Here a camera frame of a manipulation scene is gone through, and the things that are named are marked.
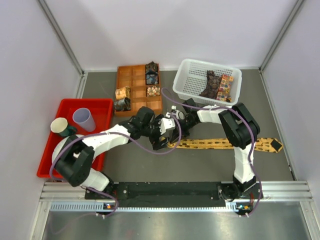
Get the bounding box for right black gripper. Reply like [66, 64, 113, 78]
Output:
[170, 116, 198, 145]

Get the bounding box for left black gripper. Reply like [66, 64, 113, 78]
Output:
[141, 114, 169, 150]

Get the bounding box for orange tan tie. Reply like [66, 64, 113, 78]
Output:
[115, 86, 131, 100]

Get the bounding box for yellow insect print tie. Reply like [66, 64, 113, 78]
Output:
[177, 137, 284, 153]

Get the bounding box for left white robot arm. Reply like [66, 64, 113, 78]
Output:
[50, 106, 176, 199]

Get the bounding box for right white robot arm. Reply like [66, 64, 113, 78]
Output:
[169, 98, 260, 201]

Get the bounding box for rolled dark patterned tie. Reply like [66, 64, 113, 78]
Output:
[113, 97, 131, 112]

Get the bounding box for white plastic basket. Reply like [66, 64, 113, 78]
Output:
[172, 58, 242, 107]

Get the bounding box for rolled blue black tie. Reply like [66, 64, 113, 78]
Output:
[145, 72, 159, 85]

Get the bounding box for colourful dotted tie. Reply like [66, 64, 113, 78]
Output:
[215, 74, 234, 103]

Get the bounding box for dark brown paisley tie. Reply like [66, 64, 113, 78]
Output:
[200, 70, 222, 99]

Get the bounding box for wooden compartment tray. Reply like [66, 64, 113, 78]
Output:
[114, 64, 163, 117]

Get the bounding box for white plate stack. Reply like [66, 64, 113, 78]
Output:
[51, 134, 87, 163]

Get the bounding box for rolled dark tie top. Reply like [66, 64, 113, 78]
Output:
[145, 61, 158, 75]

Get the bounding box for lilac plastic cup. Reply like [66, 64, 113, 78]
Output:
[72, 107, 96, 132]

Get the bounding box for dark green cup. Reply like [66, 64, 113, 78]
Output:
[60, 124, 78, 137]

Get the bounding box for beige paper cup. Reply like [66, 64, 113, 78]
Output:
[50, 117, 68, 137]

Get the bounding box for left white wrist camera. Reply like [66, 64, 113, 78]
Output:
[159, 112, 176, 135]

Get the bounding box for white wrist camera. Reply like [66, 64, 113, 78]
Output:
[170, 105, 185, 121]
[159, 112, 176, 135]

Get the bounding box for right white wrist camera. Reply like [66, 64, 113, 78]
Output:
[170, 105, 185, 121]

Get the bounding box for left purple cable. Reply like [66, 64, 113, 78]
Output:
[49, 116, 182, 218]

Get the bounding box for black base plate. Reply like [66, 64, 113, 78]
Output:
[84, 181, 264, 201]

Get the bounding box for grey slotted cable duct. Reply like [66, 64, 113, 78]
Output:
[50, 202, 239, 213]

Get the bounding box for aluminium frame rail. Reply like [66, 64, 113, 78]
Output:
[39, 181, 313, 202]

